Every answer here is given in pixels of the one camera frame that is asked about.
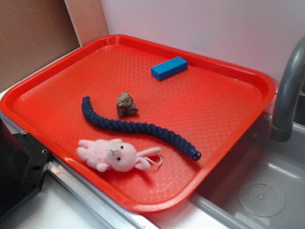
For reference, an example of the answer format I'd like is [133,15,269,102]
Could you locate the brown rock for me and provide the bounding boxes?
[116,92,139,117]

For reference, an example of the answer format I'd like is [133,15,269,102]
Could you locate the wooden board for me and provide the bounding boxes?
[64,0,109,46]

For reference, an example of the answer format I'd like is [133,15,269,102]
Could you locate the blue rectangular block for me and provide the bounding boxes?
[151,57,188,81]

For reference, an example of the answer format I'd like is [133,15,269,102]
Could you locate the pink plush bunny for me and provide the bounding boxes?
[76,138,163,172]

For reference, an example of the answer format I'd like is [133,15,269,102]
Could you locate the grey plastic sink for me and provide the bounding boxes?
[188,90,305,229]

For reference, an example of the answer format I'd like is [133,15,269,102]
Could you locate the grey faucet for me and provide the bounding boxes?
[270,38,305,142]

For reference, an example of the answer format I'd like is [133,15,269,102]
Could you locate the brown cardboard panel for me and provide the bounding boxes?
[0,0,80,91]

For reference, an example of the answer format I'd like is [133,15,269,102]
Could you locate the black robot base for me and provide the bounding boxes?
[0,121,50,220]

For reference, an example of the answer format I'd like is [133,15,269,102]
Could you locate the dark blue twisted rope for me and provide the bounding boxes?
[81,95,202,162]

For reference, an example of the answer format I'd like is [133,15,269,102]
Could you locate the red plastic tray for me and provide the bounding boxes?
[0,35,275,213]

